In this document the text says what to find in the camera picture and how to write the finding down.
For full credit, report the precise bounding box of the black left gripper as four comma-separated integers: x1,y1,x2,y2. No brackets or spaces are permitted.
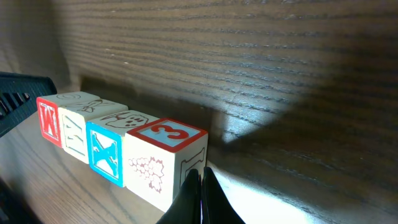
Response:
1,72,57,137

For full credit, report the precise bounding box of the red letter wooden block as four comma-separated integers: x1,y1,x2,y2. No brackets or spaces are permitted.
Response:
36,91,99,147

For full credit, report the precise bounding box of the yellow M wooden block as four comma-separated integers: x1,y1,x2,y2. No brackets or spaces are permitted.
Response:
58,98,128,164

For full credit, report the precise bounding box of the blue X wooden block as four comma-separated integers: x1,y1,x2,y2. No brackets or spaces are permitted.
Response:
86,110,158,188

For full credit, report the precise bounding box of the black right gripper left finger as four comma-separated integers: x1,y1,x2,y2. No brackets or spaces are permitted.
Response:
157,169,201,224

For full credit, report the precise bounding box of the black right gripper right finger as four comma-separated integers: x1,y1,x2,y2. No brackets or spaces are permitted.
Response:
201,167,245,224

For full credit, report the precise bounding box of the green sided wooden block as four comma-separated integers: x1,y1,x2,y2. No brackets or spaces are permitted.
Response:
123,118,208,212

